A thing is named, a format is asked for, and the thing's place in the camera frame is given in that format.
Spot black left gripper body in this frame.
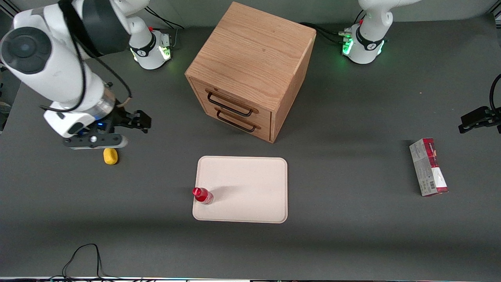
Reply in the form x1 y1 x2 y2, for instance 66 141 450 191
487 106 501 134

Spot black left arm base cables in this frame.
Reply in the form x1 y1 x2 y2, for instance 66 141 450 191
299 10 366 45

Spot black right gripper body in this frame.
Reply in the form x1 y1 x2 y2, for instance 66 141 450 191
99 107 136 134

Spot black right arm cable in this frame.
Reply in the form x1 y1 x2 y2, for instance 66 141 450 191
39 2 133 114

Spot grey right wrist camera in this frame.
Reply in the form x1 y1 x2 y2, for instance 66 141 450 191
63 134 129 150

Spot thin black table cable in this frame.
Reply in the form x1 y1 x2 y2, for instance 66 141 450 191
49 243 157 282

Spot grey and red carton box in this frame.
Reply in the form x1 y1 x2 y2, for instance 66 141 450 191
409 137 449 197

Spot black arm base cables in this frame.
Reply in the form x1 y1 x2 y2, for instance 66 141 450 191
148 6 185 51
299 10 366 45

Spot black metal drawer handle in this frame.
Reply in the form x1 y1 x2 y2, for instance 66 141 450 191
206 91 254 118
216 110 257 133

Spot wooden drawer front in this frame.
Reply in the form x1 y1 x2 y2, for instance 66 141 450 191
204 105 272 142
189 78 273 127

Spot red coke bottle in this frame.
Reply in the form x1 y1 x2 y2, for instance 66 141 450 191
192 187 214 206

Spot black right arm base cables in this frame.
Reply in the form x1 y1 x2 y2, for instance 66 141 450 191
148 6 185 51

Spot beige rectangular tray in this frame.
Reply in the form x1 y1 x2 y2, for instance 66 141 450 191
192 155 288 224

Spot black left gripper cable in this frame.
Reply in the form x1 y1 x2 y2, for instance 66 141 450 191
489 74 501 112

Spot wooden drawer cabinet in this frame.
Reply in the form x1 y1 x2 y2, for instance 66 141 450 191
185 1 317 144

